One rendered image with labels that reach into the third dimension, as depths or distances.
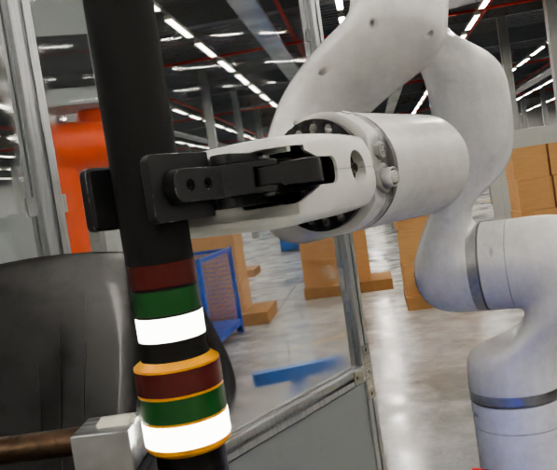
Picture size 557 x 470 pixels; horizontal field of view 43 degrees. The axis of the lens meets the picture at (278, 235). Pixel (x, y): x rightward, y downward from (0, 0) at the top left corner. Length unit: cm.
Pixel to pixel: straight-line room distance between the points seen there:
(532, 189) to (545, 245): 750
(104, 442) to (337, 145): 20
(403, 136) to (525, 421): 56
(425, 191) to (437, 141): 4
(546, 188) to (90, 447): 818
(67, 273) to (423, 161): 26
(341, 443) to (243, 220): 142
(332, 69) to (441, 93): 31
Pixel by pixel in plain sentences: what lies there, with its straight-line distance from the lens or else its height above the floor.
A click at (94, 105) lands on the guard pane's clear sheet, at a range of 128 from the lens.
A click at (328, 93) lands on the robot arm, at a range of 63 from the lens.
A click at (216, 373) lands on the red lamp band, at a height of 138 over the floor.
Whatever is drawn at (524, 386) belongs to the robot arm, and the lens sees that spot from 97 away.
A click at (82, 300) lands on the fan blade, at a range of 49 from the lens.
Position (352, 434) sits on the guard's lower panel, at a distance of 182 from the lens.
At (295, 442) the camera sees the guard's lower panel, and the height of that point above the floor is 92.
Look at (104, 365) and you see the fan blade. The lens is 46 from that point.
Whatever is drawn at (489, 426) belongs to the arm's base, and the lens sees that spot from 100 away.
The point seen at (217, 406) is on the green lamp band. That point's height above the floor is 137.
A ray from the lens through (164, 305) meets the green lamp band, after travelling 34.
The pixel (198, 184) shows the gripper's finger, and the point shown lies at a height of 148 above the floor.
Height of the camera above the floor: 147
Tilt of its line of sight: 3 degrees down
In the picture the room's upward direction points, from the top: 9 degrees counter-clockwise
